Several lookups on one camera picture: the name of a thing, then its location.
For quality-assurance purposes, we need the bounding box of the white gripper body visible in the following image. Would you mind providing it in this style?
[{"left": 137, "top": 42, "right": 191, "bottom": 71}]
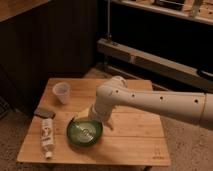
[{"left": 88, "top": 105, "right": 113, "bottom": 124}]

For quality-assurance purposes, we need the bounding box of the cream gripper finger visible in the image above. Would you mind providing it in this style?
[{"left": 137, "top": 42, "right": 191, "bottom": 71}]
[
  {"left": 74, "top": 113, "right": 88, "bottom": 121},
  {"left": 104, "top": 122, "right": 114, "bottom": 130}
]

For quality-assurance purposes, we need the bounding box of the green ceramic bowl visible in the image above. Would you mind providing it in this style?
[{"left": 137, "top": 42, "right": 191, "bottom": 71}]
[{"left": 66, "top": 119, "right": 103, "bottom": 147}]

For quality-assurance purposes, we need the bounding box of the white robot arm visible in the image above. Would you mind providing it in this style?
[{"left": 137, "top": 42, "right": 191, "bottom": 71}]
[{"left": 83, "top": 76, "right": 213, "bottom": 130}]

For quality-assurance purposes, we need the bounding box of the white tube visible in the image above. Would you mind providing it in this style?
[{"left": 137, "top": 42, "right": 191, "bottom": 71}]
[{"left": 41, "top": 118, "right": 54, "bottom": 160}]

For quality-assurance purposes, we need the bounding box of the wooden bench beam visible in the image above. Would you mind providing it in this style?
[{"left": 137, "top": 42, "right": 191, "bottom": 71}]
[{"left": 97, "top": 38, "right": 213, "bottom": 92}]

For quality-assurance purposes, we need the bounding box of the metal vertical pole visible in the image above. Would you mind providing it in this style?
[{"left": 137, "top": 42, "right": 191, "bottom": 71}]
[{"left": 107, "top": 0, "right": 111, "bottom": 42}]

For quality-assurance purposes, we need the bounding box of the wooden shelf with items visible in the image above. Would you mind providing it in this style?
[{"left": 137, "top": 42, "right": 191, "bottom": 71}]
[{"left": 112, "top": 0, "right": 213, "bottom": 26}]

